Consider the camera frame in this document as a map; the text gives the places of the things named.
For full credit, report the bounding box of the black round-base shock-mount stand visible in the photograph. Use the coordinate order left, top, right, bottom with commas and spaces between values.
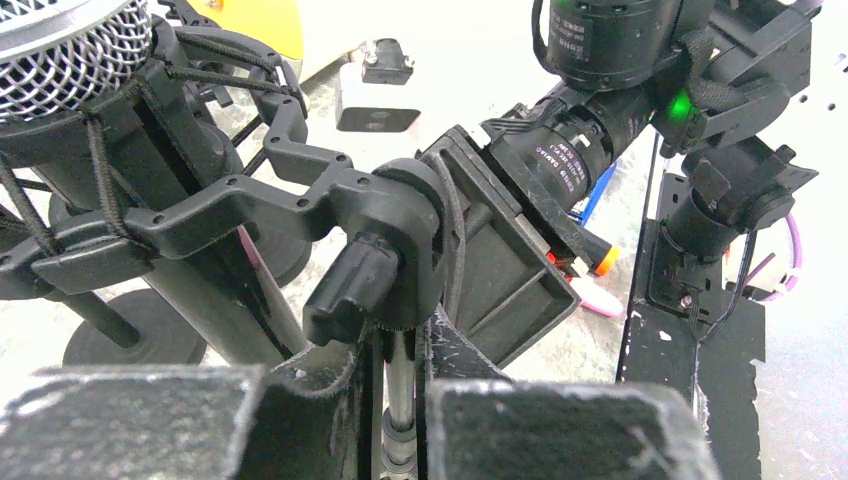
46, 192, 314, 368

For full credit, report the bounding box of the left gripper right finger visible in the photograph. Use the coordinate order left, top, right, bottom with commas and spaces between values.
417, 312, 720, 479

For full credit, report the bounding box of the grey-head microphone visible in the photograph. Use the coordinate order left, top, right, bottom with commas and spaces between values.
0, 0, 313, 369

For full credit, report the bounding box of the blue black stapler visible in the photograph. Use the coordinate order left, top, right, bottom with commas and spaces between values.
570, 161, 618, 226

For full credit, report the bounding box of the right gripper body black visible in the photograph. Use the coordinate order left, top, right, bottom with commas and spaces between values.
476, 0, 823, 266

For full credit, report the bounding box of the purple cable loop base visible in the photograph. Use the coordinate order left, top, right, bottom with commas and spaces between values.
743, 214, 804, 302

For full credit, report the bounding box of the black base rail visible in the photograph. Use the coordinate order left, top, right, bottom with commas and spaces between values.
616, 135, 823, 480

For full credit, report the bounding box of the black tripod microphone stand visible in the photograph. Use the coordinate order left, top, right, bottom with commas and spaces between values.
0, 0, 465, 480

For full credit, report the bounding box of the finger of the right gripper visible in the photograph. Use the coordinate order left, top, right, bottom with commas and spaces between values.
418, 125, 580, 367

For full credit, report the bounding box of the pink microphone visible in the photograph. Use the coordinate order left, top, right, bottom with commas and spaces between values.
569, 277, 624, 318

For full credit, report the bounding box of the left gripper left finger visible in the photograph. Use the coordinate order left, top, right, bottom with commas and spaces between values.
1, 343, 371, 479

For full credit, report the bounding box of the black microphone orange end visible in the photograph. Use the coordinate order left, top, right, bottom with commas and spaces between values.
576, 225, 621, 277

